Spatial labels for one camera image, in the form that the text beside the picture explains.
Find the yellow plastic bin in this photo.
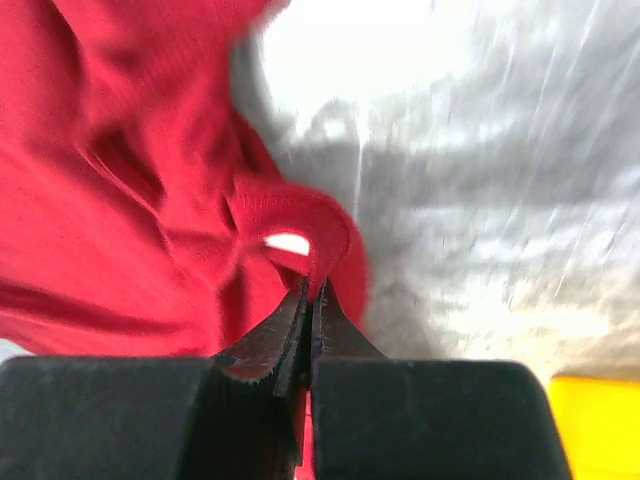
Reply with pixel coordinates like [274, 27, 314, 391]
[548, 376, 640, 480]

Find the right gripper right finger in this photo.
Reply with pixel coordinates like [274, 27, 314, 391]
[311, 285, 571, 480]

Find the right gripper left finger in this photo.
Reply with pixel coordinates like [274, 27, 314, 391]
[1, 285, 309, 479]

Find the dark red t-shirt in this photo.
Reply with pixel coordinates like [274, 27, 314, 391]
[0, 0, 371, 480]

